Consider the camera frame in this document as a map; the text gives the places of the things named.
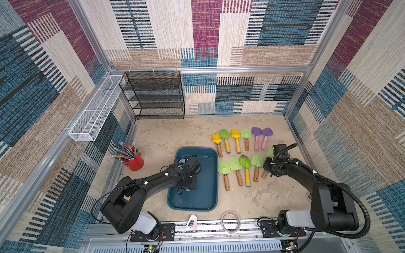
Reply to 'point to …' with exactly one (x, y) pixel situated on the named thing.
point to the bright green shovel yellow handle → (247, 163)
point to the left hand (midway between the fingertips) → (192, 185)
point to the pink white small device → (192, 222)
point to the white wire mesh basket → (88, 126)
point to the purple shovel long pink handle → (256, 131)
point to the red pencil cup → (135, 164)
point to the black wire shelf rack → (155, 95)
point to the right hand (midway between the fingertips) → (268, 168)
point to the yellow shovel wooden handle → (217, 138)
